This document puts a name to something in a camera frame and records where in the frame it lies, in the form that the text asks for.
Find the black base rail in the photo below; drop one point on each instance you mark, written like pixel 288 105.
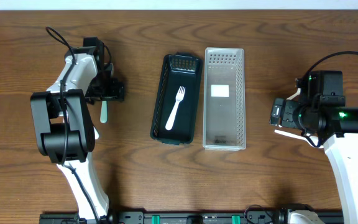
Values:
pixel 291 213

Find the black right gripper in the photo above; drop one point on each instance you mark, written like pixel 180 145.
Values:
pixel 278 110

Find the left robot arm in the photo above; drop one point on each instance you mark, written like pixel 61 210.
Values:
pixel 64 129

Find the clear plastic basket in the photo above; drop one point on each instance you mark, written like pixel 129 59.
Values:
pixel 224 119

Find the white plastic fork angled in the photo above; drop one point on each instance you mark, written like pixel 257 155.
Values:
pixel 96 133

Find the white label in clear basket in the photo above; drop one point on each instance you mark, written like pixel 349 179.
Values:
pixel 221 91

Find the black plastic basket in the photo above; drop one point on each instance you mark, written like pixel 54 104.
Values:
pixel 180 69

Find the white plastic fork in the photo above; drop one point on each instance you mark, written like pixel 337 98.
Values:
pixel 179 97

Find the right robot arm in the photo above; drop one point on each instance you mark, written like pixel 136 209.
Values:
pixel 318 109

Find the pale green plastic fork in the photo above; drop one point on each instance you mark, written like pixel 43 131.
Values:
pixel 104 112

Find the white plastic spoon lowest right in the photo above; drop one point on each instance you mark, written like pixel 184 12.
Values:
pixel 291 136

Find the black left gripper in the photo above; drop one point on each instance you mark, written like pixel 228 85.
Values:
pixel 111 92

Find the white plastic spoon top right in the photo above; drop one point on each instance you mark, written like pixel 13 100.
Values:
pixel 295 94

